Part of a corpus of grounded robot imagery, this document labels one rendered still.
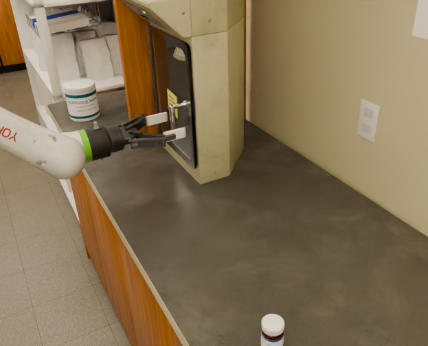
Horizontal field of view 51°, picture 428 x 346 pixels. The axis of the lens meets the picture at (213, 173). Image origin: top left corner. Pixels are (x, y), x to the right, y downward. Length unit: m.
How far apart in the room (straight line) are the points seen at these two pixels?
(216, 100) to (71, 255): 1.67
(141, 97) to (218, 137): 0.39
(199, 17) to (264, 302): 0.75
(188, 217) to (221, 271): 0.24
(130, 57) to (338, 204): 0.84
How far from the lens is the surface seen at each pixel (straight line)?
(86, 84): 2.00
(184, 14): 1.26
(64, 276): 2.66
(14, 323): 2.51
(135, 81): 1.65
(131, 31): 1.61
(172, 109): 1.36
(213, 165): 1.45
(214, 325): 1.02
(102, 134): 1.29
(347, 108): 1.46
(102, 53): 2.56
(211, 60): 1.32
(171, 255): 1.19
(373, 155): 1.42
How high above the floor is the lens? 1.71
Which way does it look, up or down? 30 degrees down
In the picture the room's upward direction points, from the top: 2 degrees counter-clockwise
